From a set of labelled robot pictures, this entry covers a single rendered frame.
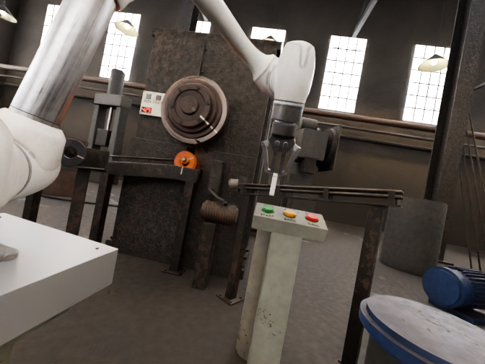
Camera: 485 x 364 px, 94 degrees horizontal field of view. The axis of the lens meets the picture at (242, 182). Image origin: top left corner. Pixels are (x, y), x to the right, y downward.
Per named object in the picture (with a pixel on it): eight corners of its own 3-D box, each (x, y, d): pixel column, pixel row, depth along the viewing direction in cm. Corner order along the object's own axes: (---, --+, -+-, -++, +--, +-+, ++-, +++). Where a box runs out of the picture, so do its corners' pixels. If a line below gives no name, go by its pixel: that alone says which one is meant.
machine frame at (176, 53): (151, 230, 242) (180, 70, 243) (249, 252, 230) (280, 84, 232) (102, 248, 169) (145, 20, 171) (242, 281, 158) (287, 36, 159)
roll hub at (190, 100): (191, 78, 152) (220, 106, 149) (163, 108, 153) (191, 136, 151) (189, 74, 146) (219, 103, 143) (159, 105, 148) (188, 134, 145)
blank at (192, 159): (180, 176, 160) (179, 176, 156) (172, 157, 161) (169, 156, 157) (200, 167, 158) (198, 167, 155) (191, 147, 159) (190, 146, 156)
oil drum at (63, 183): (56, 189, 383) (66, 138, 384) (87, 196, 377) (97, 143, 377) (18, 189, 324) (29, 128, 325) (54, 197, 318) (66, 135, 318)
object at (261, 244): (237, 337, 100) (258, 222, 100) (264, 344, 99) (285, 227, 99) (233, 357, 88) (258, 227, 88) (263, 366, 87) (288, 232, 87)
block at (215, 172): (209, 193, 162) (215, 161, 162) (220, 196, 161) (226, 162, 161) (205, 193, 152) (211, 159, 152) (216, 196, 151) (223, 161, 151)
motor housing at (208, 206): (192, 279, 148) (207, 198, 148) (224, 287, 146) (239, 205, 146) (185, 287, 135) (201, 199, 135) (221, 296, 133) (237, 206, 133)
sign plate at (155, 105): (140, 114, 175) (144, 91, 175) (172, 119, 172) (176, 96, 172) (138, 113, 173) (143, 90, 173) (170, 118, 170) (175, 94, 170)
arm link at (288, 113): (274, 100, 71) (271, 119, 73) (273, 100, 63) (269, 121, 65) (303, 104, 70) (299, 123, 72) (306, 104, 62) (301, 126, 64)
